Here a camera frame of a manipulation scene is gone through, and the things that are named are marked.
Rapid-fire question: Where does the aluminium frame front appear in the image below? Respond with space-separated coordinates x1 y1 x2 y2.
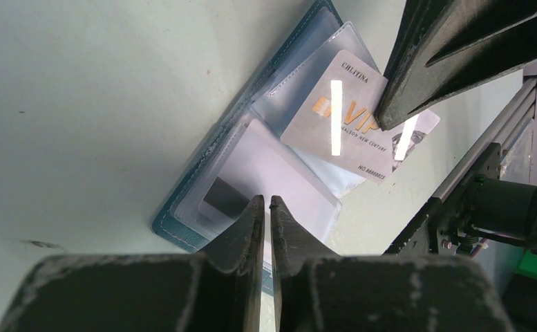
385 76 537 255

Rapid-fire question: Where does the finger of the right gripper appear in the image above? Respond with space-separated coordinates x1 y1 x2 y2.
375 1 537 131

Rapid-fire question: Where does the blue leather card holder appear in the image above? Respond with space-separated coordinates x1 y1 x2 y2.
151 1 374 253

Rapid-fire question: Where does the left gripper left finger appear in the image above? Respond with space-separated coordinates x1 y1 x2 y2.
0 195 265 331

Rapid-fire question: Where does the silver VIP card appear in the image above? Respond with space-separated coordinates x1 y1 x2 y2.
198 178 250 233
281 50 440 183

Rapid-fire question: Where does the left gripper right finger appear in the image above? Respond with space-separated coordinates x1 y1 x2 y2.
270 196 514 331

